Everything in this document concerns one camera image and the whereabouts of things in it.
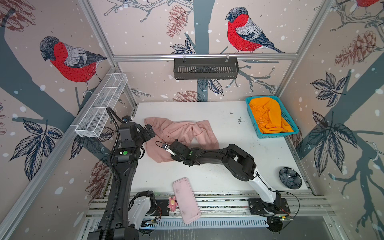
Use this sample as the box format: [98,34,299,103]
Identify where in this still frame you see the black hanging wire basket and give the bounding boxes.
[174,58,239,80]

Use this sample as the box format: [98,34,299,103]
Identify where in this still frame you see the circuit board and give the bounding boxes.
[141,219,158,228]
[269,215,294,222]

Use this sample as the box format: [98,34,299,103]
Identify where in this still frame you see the teal plastic basket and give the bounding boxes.
[245,96,299,139]

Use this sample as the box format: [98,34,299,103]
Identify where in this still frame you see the small pink toy figure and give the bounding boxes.
[168,196,179,212]

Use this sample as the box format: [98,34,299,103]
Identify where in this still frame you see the pink shorts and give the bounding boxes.
[144,117,219,163]

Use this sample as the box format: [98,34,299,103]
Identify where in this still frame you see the orange shorts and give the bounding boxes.
[249,97,294,134]

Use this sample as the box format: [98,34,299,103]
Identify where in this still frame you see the white wire mesh shelf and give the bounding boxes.
[75,73,128,138]

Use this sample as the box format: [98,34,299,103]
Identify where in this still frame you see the pink tray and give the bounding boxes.
[173,178,201,225]

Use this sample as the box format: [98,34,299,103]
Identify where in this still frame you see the aluminium frame crossbar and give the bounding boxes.
[113,53,298,63]

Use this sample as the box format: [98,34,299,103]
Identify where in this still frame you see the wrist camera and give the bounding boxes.
[122,116,132,123]
[162,144,176,156]

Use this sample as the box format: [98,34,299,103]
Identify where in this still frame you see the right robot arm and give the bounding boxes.
[163,141,282,210]

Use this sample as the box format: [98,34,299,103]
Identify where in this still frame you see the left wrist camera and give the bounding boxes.
[122,116,132,123]

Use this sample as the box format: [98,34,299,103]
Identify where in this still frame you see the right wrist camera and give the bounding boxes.
[162,144,176,156]

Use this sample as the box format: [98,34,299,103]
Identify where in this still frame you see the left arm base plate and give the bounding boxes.
[129,197,170,216]

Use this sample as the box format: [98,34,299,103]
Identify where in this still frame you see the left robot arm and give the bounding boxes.
[88,121,156,240]

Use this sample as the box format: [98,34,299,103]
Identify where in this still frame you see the right circuit board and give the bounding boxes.
[269,215,294,222]

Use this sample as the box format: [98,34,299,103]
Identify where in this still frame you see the left circuit board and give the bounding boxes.
[141,219,158,228]

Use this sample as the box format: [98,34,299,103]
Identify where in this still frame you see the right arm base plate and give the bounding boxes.
[248,198,291,217]

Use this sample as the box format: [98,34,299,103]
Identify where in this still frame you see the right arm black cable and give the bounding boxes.
[278,191,301,223]

